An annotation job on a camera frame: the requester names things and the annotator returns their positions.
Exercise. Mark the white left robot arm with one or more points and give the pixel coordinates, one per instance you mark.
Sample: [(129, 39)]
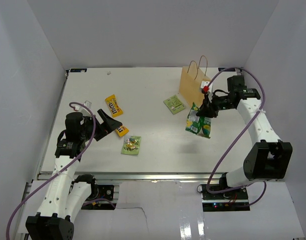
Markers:
[(66, 194)]

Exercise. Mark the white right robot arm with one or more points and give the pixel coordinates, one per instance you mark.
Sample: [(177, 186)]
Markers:
[(269, 156)]

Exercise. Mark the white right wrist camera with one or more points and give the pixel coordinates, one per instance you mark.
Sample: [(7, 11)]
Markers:
[(206, 88)]

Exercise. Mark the light green flat sachet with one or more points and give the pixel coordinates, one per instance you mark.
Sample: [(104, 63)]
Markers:
[(174, 104)]

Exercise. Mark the brown paper bag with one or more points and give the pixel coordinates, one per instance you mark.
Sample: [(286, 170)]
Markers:
[(191, 80)]

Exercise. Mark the green chips bag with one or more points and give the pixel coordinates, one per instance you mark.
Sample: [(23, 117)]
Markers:
[(198, 125)]

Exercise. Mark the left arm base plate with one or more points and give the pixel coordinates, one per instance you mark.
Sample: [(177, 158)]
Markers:
[(101, 198)]

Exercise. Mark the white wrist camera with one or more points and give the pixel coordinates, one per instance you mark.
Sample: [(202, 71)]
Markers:
[(79, 108), (206, 88)]

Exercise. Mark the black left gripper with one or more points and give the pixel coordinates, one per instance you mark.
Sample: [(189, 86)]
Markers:
[(109, 125)]

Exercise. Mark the aluminium table front rail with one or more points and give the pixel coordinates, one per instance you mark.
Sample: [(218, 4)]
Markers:
[(147, 176)]

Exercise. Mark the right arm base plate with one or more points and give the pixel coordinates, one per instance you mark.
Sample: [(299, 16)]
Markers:
[(232, 201)]

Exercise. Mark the yellow m&m packet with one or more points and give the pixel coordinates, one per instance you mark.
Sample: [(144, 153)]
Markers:
[(114, 108), (122, 131)]

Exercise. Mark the green candy packet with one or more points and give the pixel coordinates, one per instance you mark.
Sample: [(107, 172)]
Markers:
[(131, 145)]

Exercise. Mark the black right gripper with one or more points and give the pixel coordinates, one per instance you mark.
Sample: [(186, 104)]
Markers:
[(207, 109)]

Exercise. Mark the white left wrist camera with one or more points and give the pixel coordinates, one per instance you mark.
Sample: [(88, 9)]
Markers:
[(79, 108)]

